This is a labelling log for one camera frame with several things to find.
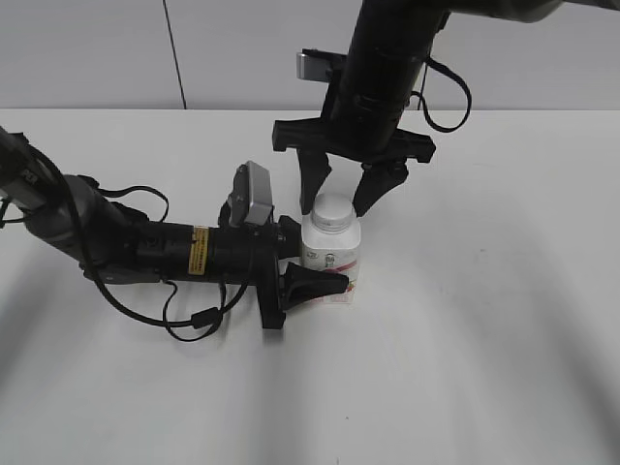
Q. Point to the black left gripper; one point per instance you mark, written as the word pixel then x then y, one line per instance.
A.
pixel 247 256

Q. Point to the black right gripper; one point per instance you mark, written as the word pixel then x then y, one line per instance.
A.
pixel 349 132

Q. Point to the white ribbed bottle cap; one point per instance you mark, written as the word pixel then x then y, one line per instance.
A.
pixel 332 213

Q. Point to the white yili changqing yogurt bottle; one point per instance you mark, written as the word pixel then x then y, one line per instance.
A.
pixel 337 252

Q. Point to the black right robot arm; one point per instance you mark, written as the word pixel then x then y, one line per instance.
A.
pixel 370 86

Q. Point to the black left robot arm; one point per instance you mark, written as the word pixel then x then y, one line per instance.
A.
pixel 115 244

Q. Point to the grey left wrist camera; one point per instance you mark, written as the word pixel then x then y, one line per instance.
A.
pixel 250 200

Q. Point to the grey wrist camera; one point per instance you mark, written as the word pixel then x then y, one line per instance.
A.
pixel 250 200
pixel 318 65

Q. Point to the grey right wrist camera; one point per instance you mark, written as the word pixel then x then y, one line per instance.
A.
pixel 318 65

